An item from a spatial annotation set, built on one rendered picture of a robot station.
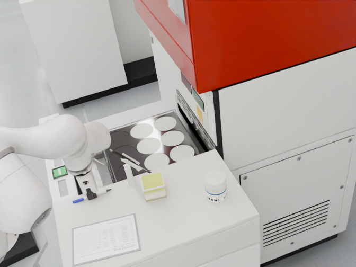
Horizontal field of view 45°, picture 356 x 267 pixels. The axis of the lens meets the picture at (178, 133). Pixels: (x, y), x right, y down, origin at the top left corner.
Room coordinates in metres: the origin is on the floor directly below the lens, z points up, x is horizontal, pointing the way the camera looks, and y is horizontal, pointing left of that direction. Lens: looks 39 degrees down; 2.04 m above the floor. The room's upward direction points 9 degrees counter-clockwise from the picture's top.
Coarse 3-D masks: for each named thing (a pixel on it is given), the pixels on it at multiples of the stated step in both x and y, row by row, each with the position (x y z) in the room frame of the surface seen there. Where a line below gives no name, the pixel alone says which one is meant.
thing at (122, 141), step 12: (120, 132) 1.46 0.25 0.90; (156, 132) 1.42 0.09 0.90; (120, 144) 1.38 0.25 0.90; (132, 144) 1.37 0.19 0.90; (180, 144) 1.32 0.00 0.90; (192, 144) 1.31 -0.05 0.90; (108, 156) 1.32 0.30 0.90; (132, 156) 1.29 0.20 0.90; (144, 156) 1.28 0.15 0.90; (168, 156) 1.26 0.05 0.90; (120, 168) 1.23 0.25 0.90; (132, 168) 1.22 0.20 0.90; (144, 168) 1.21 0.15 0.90; (120, 180) 1.17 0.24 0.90
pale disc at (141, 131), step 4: (140, 124) 1.49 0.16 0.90; (144, 124) 1.49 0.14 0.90; (148, 124) 1.48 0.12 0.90; (132, 128) 1.48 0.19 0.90; (136, 128) 1.47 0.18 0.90; (140, 128) 1.47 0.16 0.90; (144, 128) 1.46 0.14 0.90; (148, 128) 1.46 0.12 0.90; (152, 128) 1.45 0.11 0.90; (132, 132) 1.45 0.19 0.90; (136, 132) 1.44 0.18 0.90; (140, 132) 1.44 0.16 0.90; (144, 132) 1.43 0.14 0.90; (148, 132) 1.43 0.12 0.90; (132, 136) 1.42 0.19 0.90; (136, 136) 1.42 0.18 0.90; (140, 136) 1.41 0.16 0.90; (144, 136) 1.41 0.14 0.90
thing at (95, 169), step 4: (96, 164) 1.30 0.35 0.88; (92, 168) 1.28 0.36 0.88; (96, 168) 1.28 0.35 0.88; (96, 172) 1.25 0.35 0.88; (96, 176) 1.23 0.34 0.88; (100, 176) 1.23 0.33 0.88; (96, 180) 1.21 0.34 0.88; (100, 180) 1.21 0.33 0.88; (96, 184) 1.19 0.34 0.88; (100, 184) 1.18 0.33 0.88
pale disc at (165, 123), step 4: (156, 120) 1.51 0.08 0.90; (160, 120) 1.50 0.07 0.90; (164, 120) 1.50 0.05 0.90; (168, 120) 1.49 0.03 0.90; (172, 120) 1.49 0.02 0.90; (156, 124) 1.48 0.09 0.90; (160, 124) 1.47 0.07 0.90; (164, 124) 1.47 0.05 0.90; (168, 124) 1.46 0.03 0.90; (172, 124) 1.46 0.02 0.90; (156, 128) 1.45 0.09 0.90; (160, 128) 1.45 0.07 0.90; (164, 128) 1.44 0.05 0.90; (168, 128) 1.44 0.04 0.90
